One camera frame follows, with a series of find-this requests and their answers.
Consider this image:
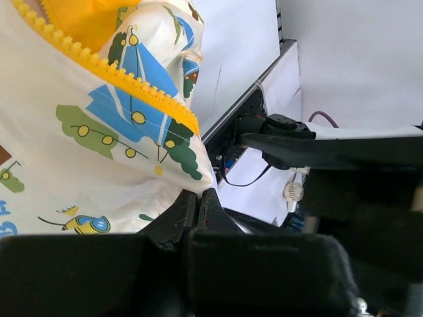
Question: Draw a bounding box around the yellow cream printed kids jacket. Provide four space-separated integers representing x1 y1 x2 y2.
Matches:
1 1 213 238

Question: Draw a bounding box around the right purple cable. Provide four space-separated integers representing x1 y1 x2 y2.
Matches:
309 111 340 128

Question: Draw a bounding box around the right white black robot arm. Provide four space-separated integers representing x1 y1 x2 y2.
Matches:
236 114 422 283

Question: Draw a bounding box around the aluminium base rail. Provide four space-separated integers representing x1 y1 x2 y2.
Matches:
203 40 301 182

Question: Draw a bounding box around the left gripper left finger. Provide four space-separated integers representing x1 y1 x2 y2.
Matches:
1 191 197 316

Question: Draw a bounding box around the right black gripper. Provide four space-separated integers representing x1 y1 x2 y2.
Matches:
238 131 423 291

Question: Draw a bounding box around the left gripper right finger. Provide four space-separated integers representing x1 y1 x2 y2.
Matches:
190 189 359 316

